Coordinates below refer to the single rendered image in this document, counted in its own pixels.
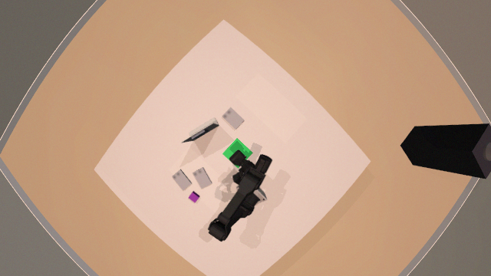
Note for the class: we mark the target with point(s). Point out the small purple block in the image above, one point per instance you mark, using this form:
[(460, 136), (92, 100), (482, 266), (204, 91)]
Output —
[(194, 197)]

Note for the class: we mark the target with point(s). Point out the green translucent square zone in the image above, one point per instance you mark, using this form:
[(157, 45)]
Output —
[(237, 145)]

